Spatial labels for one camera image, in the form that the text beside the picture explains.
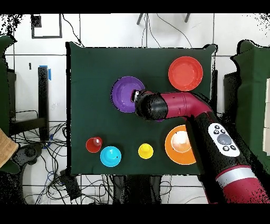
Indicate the large purple plastic bowl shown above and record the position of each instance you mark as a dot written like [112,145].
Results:
[122,93]

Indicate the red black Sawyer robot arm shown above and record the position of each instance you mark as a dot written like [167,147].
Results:
[189,103]

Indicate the dark green tablecloth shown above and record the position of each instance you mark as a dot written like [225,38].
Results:
[95,63]

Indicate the orange shallow plastic bowl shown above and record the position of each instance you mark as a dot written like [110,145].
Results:
[185,73]

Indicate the yellow plastic cup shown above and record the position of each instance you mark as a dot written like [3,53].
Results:
[145,151]

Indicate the orange-red plastic cup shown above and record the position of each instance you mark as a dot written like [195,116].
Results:
[91,145]

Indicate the small cyan plastic bowl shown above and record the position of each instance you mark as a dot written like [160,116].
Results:
[109,157]

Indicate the large yellow plastic bowl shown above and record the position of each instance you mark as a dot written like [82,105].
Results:
[177,156]

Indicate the grey tripod leg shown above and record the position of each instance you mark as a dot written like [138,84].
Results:
[140,19]
[187,18]

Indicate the blue tape strip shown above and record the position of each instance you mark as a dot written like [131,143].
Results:
[49,74]

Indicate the black power strip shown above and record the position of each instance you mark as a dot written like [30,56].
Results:
[70,186]

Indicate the green cloth side table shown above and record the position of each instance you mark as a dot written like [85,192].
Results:
[4,95]
[251,95]

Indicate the white boxes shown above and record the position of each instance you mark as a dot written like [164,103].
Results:
[267,116]

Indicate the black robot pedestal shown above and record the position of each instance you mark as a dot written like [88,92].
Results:
[137,190]

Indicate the black square frame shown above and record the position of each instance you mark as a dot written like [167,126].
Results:
[46,37]

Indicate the black pedestal leg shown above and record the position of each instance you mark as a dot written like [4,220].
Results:
[29,152]

